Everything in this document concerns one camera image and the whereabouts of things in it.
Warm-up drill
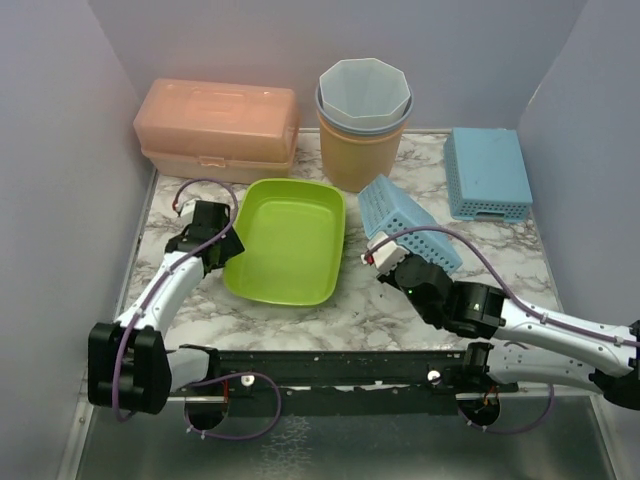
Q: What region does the green plastic tray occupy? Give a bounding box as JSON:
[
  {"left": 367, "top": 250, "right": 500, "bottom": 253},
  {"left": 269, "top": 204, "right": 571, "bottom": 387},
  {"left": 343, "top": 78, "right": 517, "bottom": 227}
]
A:
[{"left": 223, "top": 178, "right": 346, "bottom": 307}]

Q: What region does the small blue perforated basket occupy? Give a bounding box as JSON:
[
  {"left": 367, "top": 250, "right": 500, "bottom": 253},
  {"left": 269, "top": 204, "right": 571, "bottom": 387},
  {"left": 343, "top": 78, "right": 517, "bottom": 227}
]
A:
[{"left": 357, "top": 175, "right": 463, "bottom": 273}]

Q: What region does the large blue perforated basket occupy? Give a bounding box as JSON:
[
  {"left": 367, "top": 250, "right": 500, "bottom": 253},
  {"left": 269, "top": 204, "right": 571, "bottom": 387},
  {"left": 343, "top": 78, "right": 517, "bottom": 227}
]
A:
[{"left": 443, "top": 127, "right": 533, "bottom": 223}]

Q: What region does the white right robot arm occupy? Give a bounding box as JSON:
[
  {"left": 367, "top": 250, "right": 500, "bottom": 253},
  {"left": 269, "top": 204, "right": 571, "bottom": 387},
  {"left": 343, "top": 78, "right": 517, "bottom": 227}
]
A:
[{"left": 368, "top": 247, "right": 639, "bottom": 410}]

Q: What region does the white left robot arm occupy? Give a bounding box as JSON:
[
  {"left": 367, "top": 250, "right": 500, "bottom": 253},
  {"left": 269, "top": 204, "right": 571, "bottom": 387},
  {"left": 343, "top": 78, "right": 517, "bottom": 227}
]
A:
[{"left": 87, "top": 200, "right": 244, "bottom": 414}]

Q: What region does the orange plastic toolbox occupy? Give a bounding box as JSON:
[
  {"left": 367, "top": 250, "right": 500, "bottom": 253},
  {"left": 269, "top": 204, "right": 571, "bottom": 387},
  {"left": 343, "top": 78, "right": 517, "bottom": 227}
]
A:
[{"left": 133, "top": 79, "right": 299, "bottom": 184}]

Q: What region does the orange round bin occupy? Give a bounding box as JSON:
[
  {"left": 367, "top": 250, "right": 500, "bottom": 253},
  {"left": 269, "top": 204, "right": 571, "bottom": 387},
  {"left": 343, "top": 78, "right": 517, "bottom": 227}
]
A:
[{"left": 317, "top": 114, "right": 407, "bottom": 193}]

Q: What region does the blue-grey round bin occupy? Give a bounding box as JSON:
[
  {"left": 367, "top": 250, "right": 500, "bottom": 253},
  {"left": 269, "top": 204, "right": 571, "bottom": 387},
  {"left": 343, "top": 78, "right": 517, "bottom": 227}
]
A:
[{"left": 314, "top": 84, "right": 413, "bottom": 137}]

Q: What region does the white faceted bin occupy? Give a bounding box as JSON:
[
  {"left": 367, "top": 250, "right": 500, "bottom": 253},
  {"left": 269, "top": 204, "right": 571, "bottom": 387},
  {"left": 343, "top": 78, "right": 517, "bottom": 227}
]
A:
[{"left": 319, "top": 58, "right": 411, "bottom": 129}]

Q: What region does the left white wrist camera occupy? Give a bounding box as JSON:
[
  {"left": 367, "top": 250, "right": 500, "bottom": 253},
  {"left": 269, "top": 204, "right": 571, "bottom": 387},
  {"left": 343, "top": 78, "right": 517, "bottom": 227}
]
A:
[{"left": 174, "top": 200, "right": 197, "bottom": 223}]

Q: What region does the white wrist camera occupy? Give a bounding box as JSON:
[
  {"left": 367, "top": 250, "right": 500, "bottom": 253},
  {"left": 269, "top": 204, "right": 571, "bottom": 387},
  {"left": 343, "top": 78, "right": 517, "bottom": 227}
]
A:
[
  {"left": 174, "top": 200, "right": 197, "bottom": 223},
  {"left": 361, "top": 240, "right": 409, "bottom": 274}
]

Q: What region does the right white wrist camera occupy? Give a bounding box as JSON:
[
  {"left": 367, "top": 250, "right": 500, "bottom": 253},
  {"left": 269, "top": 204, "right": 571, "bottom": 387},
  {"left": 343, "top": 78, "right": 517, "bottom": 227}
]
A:
[{"left": 361, "top": 240, "right": 409, "bottom": 274}]

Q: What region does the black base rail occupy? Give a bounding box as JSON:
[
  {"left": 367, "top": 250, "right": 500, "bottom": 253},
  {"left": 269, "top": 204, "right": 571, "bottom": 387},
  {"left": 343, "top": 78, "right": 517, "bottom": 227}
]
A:
[{"left": 177, "top": 349, "right": 516, "bottom": 418}]

